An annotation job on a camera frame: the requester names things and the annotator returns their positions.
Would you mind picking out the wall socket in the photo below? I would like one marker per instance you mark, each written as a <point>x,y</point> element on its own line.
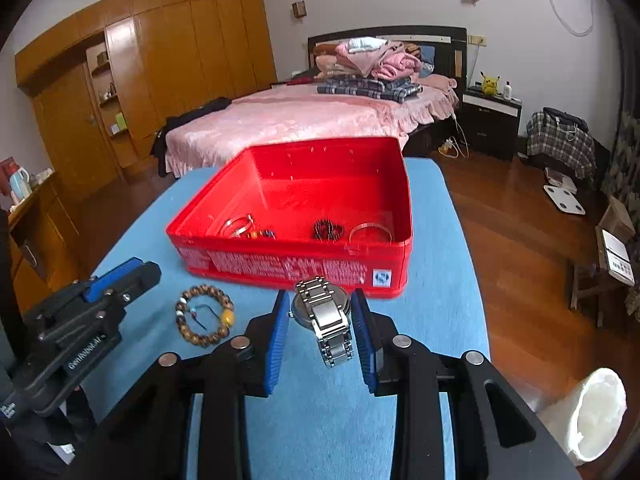
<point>477,39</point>

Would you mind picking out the white trash bin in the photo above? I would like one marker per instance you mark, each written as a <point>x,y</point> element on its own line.
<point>595,415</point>

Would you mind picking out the small wooden wall lamp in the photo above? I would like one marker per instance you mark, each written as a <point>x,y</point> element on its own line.
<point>299,9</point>

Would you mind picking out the silver steel wristwatch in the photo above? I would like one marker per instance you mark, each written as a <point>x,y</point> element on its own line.
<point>325,320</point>

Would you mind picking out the folded plaid clothes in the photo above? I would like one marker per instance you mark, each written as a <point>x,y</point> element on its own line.
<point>370,89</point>

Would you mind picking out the dark wooden stool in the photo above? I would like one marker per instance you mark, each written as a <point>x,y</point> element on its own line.
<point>585,280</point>

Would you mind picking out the red tin box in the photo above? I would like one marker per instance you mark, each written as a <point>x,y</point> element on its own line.
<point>300,270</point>

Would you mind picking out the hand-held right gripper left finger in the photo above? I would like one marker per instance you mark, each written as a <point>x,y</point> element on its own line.
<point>277,350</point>

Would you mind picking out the small light wooden stool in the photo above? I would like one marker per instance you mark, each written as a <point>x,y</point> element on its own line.
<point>617,215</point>

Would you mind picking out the blue tablecloth table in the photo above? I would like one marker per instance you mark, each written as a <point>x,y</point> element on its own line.
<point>310,425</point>

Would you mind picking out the white power strip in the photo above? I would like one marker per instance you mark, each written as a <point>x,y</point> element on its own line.
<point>447,147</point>

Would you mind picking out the white printed booklet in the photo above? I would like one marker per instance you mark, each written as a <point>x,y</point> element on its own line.
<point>619,257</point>

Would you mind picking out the pile of pink clothes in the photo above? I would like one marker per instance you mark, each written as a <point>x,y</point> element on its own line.
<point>380,62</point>

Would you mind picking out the blue pillow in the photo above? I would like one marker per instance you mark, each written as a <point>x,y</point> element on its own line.
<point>427,62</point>

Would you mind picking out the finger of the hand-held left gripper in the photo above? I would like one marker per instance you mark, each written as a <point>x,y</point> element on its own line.
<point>112,277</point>
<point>140,277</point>

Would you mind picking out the white bathroom scale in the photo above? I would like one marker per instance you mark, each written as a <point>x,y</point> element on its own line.
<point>565,200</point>

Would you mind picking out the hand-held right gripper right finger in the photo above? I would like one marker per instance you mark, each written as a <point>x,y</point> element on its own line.
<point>365,350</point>

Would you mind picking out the bed with pink bedspread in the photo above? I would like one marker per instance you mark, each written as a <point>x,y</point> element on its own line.
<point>300,115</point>

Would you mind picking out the wide silver bangle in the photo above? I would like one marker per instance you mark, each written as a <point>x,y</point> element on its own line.
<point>370,225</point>

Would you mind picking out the wooden wardrobe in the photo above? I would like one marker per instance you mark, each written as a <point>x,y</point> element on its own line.
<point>200,60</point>

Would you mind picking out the pale blue kettle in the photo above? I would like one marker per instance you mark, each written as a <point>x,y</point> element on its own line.
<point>21,187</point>

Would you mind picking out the thin silver bangle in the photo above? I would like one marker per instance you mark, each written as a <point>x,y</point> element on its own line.
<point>231,222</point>

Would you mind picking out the yellow plush toy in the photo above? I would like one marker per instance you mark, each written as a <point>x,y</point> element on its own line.
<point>489,84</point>

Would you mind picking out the dark floral curtain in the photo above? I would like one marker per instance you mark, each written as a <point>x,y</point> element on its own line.
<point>625,160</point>

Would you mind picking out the plaid bag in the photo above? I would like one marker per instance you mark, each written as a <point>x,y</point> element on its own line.
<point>560,145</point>

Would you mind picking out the black garment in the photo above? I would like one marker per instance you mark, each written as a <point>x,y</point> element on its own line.
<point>200,110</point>

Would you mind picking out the white bottle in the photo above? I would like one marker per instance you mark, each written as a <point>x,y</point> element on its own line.
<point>507,92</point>

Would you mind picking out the black and white nightstand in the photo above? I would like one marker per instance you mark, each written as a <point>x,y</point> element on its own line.
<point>490,125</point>

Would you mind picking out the wooden desk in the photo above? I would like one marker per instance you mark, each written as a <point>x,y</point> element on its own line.
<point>45,225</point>

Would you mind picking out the dark wooden headboard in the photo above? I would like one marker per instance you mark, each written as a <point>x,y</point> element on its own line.
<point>400,34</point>

